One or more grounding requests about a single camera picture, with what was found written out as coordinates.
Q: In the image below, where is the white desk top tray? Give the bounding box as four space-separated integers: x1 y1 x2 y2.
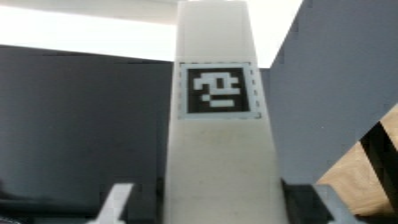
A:
265 0 398 184

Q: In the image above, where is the white desk leg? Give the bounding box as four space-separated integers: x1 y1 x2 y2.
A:
164 0 290 224

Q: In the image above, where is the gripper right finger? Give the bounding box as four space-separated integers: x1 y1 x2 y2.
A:
315 185 365 224

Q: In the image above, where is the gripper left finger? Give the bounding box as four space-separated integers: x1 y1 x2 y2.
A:
88 183 136 224

